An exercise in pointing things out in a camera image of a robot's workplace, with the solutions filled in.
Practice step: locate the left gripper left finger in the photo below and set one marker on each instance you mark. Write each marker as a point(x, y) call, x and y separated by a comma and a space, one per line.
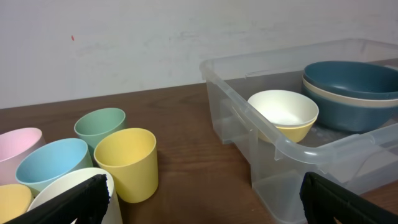
point(84, 203)

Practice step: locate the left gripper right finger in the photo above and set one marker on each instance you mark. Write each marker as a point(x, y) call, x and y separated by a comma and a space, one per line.
point(325, 202)

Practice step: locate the yellow cup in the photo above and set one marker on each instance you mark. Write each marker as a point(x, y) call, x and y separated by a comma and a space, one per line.
point(15, 201)
point(130, 156)

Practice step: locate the small yellow bowl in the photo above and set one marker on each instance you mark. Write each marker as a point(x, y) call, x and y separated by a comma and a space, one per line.
point(294, 130)

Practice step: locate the small white bowl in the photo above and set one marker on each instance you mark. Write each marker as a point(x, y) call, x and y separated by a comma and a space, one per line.
point(285, 108)

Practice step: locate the clear plastic storage container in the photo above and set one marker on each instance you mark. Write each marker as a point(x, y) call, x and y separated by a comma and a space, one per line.
point(359, 162)

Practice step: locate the cream white cup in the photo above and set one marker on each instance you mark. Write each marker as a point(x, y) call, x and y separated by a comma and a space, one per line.
point(64, 183)

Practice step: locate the light blue cup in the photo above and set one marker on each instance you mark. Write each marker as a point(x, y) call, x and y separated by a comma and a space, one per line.
point(51, 161)

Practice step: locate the green cup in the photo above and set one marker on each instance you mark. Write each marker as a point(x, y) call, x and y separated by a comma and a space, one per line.
point(96, 125)

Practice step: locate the large blue bowl bottom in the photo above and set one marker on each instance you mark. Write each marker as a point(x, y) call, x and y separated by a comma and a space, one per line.
point(351, 118)

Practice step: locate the pink cup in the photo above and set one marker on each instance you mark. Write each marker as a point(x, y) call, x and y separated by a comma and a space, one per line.
point(16, 145)

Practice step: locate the large cream bowl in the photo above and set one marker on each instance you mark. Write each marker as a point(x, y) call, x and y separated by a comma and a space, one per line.
point(348, 99)

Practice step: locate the large dark blue bowl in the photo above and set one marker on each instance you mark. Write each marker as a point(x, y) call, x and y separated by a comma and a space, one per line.
point(353, 79)

